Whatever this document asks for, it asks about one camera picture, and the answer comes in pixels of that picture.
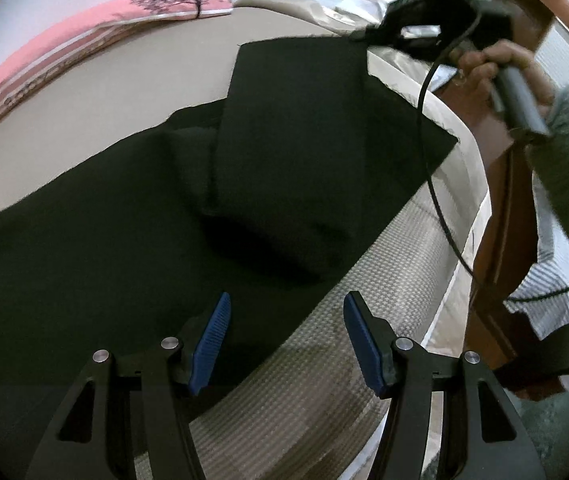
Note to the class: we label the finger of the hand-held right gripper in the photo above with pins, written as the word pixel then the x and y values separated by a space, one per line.
pixel 369 34

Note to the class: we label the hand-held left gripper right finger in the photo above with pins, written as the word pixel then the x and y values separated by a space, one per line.
pixel 362 345

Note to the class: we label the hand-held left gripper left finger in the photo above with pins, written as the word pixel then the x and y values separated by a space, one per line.
pixel 212 345

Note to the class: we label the black pants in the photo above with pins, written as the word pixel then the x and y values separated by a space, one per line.
pixel 289 135

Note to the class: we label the person's right hand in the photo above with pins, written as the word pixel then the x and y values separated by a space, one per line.
pixel 474 67

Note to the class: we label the cream bed sheet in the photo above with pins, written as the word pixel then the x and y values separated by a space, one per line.
pixel 472 185

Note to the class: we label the white striped shirt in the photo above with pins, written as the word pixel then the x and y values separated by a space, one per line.
pixel 554 270

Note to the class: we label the beige mattress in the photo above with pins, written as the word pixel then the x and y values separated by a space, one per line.
pixel 114 90

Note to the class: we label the brown wooden bed frame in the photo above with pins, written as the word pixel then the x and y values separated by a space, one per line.
pixel 494 240

